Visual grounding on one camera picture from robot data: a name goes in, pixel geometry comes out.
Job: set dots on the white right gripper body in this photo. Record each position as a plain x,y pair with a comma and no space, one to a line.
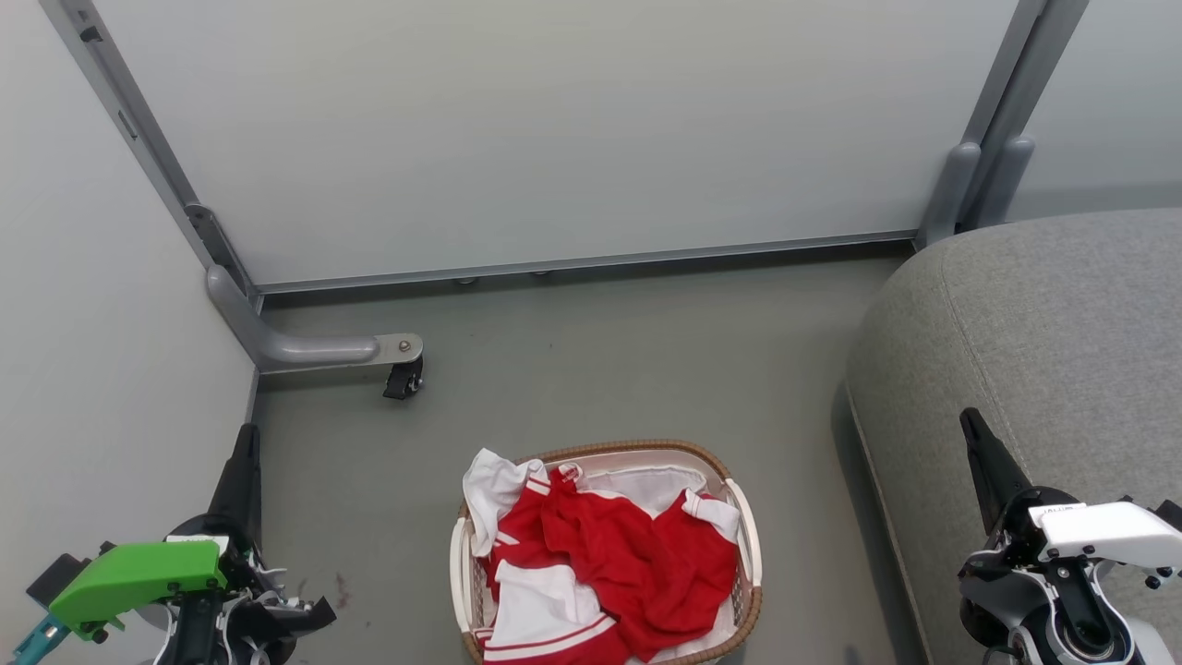
1108,534

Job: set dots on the grey metal partition frame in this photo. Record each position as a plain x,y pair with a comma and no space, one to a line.
554,266

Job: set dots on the grey fabric sofa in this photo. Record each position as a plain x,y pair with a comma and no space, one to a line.
1043,351

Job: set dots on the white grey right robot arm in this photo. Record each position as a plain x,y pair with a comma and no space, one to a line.
1062,619

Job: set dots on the white wicker-rimmed laundry basket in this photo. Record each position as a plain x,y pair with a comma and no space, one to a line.
750,563

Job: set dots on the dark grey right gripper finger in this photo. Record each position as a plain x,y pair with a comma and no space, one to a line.
995,471

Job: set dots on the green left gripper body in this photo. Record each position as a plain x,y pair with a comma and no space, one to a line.
138,573

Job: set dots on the black caster wheel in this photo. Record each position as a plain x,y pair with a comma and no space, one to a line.
404,379

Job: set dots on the red and white garment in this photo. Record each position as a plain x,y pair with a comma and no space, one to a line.
628,563

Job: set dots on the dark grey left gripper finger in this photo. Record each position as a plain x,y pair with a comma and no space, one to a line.
242,489

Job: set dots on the grey partition foot with caster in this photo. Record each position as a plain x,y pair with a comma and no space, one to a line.
305,349

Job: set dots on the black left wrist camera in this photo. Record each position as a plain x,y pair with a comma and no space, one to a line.
60,577

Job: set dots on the grey curved partition foot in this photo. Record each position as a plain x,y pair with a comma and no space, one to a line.
1008,175
949,189

